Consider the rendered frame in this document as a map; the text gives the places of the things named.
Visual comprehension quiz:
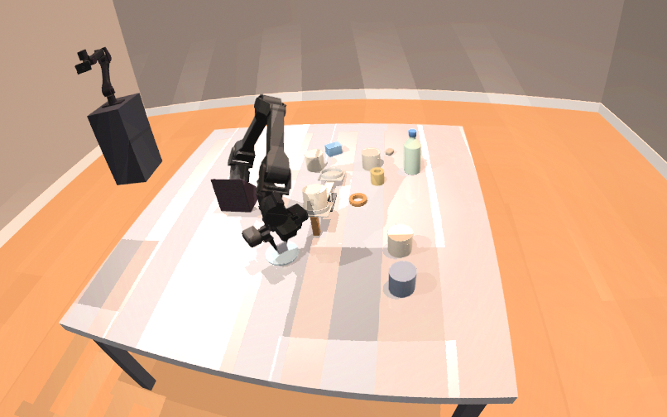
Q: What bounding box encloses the blue block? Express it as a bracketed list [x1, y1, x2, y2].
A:
[324, 141, 343, 158]

